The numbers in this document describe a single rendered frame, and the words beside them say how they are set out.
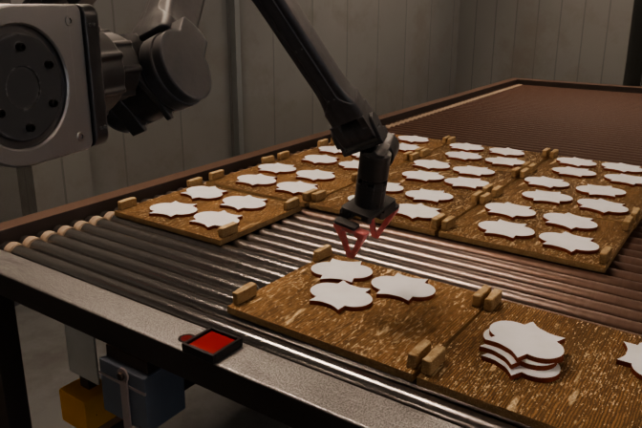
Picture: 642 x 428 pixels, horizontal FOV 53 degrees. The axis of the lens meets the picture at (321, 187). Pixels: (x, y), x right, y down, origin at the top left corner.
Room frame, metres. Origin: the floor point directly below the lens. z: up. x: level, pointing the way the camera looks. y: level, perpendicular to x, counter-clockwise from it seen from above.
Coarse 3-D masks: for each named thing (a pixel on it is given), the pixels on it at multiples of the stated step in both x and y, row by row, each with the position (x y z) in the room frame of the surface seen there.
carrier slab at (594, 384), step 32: (480, 320) 1.09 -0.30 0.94; (512, 320) 1.09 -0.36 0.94; (544, 320) 1.09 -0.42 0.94; (576, 320) 1.09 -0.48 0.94; (448, 352) 0.98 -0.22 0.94; (480, 352) 0.98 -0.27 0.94; (576, 352) 0.98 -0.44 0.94; (608, 352) 0.98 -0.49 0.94; (448, 384) 0.88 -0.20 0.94; (480, 384) 0.88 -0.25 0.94; (512, 384) 0.88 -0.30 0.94; (544, 384) 0.88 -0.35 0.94; (576, 384) 0.88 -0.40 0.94; (608, 384) 0.88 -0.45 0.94; (640, 384) 0.88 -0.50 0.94; (512, 416) 0.81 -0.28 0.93; (544, 416) 0.80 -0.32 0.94; (576, 416) 0.80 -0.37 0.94; (608, 416) 0.80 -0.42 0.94; (640, 416) 0.80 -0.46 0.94
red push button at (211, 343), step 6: (204, 336) 1.04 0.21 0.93; (210, 336) 1.04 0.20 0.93; (216, 336) 1.04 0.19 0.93; (222, 336) 1.04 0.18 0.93; (192, 342) 1.02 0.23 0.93; (198, 342) 1.02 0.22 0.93; (204, 342) 1.02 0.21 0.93; (210, 342) 1.02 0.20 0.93; (216, 342) 1.02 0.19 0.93; (222, 342) 1.02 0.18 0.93; (228, 342) 1.02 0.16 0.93; (204, 348) 1.00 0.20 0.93; (210, 348) 1.00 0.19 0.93; (216, 348) 1.00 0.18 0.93
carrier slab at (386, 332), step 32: (288, 288) 1.23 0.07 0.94; (448, 288) 1.23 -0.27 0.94; (256, 320) 1.10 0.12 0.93; (288, 320) 1.09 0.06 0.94; (320, 320) 1.09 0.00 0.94; (352, 320) 1.09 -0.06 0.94; (384, 320) 1.09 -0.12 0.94; (416, 320) 1.09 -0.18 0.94; (448, 320) 1.09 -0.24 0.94; (352, 352) 0.98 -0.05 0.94; (384, 352) 0.98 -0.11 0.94
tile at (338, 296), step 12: (312, 288) 1.21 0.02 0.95; (324, 288) 1.21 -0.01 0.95; (336, 288) 1.21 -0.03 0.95; (348, 288) 1.21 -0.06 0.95; (360, 288) 1.21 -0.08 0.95; (312, 300) 1.16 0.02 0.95; (324, 300) 1.15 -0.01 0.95; (336, 300) 1.15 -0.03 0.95; (348, 300) 1.16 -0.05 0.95; (360, 300) 1.16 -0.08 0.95; (372, 300) 1.16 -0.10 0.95
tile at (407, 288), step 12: (384, 276) 1.27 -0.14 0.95; (396, 276) 1.27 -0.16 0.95; (372, 288) 1.23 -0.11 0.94; (384, 288) 1.21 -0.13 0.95; (396, 288) 1.21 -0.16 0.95; (408, 288) 1.21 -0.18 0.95; (420, 288) 1.21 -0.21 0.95; (432, 288) 1.21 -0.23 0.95; (408, 300) 1.16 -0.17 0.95; (420, 300) 1.17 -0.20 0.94
